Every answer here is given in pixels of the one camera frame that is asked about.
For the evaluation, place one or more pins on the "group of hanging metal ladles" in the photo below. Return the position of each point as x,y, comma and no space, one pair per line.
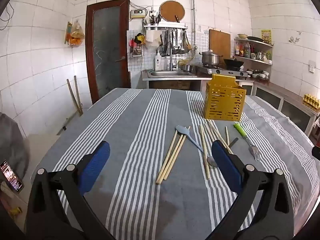
176,42

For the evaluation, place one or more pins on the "black smartphone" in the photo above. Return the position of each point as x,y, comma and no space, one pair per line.
11,176

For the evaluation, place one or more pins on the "small metal kettle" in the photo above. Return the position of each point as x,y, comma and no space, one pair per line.
260,55

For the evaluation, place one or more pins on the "white soap bottle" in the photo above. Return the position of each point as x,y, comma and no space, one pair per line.
157,62

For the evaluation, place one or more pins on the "white towel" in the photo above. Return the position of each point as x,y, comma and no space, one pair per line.
153,36

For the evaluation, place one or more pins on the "yellow egg tray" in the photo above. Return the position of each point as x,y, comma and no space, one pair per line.
311,100

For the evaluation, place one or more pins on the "small wall control box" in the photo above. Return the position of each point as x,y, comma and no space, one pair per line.
138,14

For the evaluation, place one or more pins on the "leaning wooden stick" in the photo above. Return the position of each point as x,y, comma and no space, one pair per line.
73,96
78,93

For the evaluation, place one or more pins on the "yellow black cloth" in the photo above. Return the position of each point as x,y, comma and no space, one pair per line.
139,38

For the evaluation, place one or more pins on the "steel pot with lid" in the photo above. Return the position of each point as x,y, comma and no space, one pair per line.
210,58

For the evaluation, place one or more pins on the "plastic bag with orange contents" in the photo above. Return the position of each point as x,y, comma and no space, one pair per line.
77,33

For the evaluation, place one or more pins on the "yellow green hanging packet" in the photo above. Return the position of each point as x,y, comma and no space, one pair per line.
68,32

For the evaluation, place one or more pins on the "steel gas stove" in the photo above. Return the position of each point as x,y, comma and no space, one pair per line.
225,72

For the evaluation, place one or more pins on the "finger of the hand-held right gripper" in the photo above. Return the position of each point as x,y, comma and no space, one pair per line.
317,152

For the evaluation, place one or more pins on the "white wall hook decoration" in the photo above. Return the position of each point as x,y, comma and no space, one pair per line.
293,39

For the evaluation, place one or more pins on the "small steel pot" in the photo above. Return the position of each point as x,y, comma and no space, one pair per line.
186,68

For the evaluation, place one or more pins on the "black wok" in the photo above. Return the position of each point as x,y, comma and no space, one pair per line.
233,63

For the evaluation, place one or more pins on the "brown framed glass door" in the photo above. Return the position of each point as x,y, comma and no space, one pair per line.
107,50

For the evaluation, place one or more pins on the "yellow wall poster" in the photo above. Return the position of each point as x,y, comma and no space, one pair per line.
266,36

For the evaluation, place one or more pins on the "group of condiment bottles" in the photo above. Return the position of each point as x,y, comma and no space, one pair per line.
242,51

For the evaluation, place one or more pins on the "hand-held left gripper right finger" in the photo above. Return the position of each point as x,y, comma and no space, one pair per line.
226,165

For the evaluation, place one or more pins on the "white corner shelf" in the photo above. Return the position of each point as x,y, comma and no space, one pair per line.
260,60

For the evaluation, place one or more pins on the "rectangular wooden cutting board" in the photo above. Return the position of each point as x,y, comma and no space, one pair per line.
220,42

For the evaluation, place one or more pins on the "metal wall rack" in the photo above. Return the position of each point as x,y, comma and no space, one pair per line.
165,26

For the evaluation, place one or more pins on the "group of wooden chopsticks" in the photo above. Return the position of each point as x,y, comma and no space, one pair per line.
172,155

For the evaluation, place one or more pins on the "grey striped tablecloth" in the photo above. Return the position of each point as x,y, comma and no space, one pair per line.
140,142

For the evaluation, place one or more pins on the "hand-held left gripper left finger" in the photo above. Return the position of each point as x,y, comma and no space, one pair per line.
96,165

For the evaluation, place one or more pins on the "yellow perforated utensil holder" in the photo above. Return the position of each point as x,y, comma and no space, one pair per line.
222,100

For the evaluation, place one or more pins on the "stainless steel sink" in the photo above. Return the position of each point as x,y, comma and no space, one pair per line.
170,73

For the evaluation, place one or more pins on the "group of small bowls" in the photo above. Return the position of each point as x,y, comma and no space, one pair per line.
260,75

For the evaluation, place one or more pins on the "metal faucet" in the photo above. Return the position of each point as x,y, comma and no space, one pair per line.
171,57

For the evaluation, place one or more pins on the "beige bowl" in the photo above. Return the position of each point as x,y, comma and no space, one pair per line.
242,36

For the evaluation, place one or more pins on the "kitchen counter with cabinets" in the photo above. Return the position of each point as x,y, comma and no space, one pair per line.
282,92

